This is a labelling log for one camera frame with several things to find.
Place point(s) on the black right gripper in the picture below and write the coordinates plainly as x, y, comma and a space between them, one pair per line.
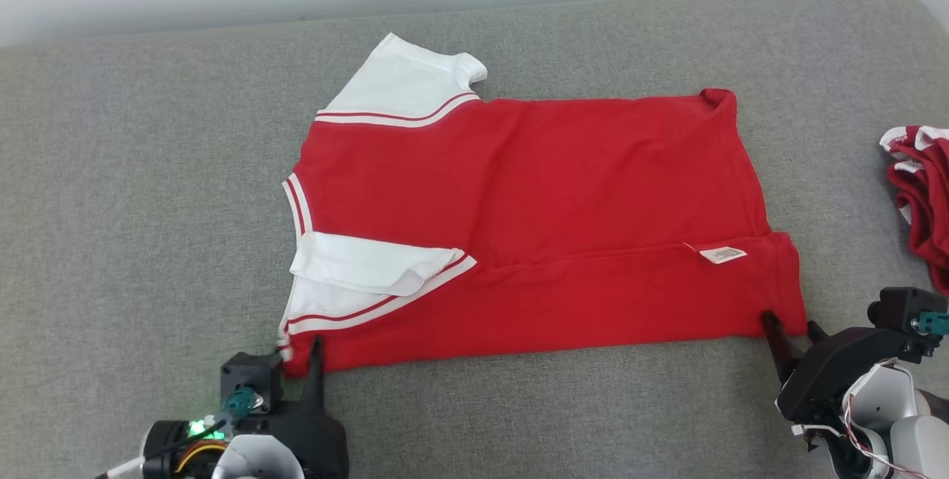
838, 371

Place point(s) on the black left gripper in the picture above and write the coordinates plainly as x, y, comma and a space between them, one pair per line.
315, 438

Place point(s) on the red basketball shorts white stripes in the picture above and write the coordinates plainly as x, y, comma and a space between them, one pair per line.
927, 219

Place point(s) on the red shirt white sleeves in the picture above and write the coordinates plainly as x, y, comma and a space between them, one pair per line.
556, 190

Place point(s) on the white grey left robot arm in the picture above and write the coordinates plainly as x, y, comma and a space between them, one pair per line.
259, 463

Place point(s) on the grey fabric sofa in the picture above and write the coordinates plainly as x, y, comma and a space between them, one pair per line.
148, 205

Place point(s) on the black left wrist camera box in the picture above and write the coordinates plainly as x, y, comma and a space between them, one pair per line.
256, 374

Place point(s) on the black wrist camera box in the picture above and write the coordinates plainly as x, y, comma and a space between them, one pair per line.
897, 308
256, 374

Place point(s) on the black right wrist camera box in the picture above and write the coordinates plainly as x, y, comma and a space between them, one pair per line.
897, 308

